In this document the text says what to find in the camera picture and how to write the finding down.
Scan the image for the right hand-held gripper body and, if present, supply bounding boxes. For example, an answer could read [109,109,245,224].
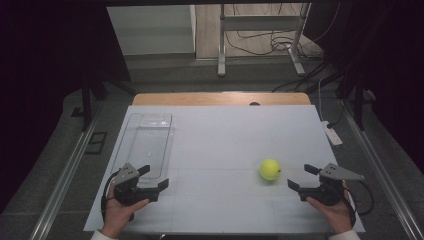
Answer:
[297,162,366,207]

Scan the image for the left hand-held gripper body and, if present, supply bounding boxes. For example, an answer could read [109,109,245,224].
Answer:
[111,162,160,206]

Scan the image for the clear plastic tray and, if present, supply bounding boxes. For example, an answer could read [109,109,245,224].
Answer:
[111,112,175,188]

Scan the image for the yellow tennis ball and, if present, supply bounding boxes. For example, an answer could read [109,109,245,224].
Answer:
[258,158,282,182]

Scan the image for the person's right hand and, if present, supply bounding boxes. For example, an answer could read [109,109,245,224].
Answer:
[305,180,357,235]

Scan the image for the person's left hand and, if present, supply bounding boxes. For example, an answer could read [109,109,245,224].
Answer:
[100,184,151,239]

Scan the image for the white power strip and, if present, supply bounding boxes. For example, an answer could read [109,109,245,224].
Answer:
[320,120,344,147]

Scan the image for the black floor plate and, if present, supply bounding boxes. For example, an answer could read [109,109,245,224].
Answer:
[84,131,109,155]

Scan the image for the black stand leg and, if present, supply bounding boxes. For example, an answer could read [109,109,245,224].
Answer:
[353,84,367,132]
[80,74,94,132]

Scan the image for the white board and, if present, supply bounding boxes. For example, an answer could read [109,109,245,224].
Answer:
[83,104,366,234]

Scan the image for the wooden table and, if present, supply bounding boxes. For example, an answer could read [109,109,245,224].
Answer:
[132,92,312,107]

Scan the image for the dark curtain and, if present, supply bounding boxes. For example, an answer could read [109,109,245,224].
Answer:
[304,0,424,174]
[0,0,133,214]

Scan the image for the white cabinet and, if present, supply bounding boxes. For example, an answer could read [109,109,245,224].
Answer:
[106,4,197,57]

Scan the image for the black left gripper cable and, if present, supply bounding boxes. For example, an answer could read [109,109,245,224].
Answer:
[100,170,122,223]

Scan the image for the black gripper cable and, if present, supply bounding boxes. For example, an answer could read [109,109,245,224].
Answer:
[100,170,122,223]
[342,179,375,218]

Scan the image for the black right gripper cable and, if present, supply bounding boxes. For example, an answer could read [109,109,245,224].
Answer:
[342,179,375,218]

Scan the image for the aluminium floor rail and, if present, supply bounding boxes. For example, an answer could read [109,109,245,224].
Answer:
[339,99,424,240]
[29,108,103,240]

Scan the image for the white power cable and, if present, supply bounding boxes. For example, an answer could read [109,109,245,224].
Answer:
[317,77,327,123]

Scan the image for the tangle of black cables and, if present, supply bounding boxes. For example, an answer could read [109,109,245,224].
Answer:
[224,3,342,94]

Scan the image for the grey metal stand frame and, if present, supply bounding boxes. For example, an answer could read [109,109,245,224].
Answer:
[217,3,312,79]

